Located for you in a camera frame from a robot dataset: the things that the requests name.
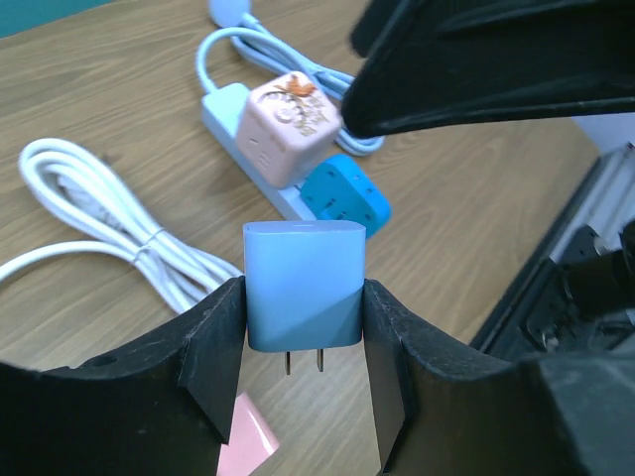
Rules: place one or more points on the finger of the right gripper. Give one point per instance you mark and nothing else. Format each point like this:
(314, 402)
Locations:
(430, 64)

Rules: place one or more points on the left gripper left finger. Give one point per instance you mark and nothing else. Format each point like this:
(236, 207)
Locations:
(161, 404)

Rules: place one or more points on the light blue cube adapter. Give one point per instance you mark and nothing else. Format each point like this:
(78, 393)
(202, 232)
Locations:
(304, 282)

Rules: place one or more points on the light blue power strip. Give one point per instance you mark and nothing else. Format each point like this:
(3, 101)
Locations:
(222, 113)

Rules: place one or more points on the teal power strip with USB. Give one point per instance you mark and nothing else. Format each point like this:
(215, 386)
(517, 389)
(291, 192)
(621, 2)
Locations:
(17, 16)

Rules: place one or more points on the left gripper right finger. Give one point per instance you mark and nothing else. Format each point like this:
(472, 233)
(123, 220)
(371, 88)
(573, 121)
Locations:
(443, 408)

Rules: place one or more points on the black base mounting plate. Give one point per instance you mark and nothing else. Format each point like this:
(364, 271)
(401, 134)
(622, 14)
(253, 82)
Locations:
(576, 292)

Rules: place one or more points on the pink cube adapter with deer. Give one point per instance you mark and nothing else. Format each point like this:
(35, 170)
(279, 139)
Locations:
(295, 121)

